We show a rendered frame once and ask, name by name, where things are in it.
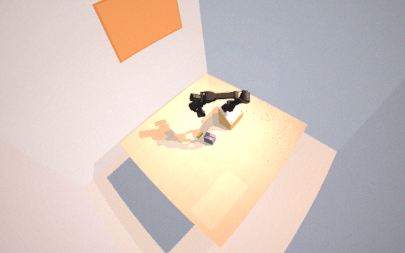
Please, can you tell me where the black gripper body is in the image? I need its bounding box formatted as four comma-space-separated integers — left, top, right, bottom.
197, 102, 206, 117

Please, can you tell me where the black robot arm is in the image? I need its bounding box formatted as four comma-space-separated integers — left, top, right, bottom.
188, 90, 250, 112

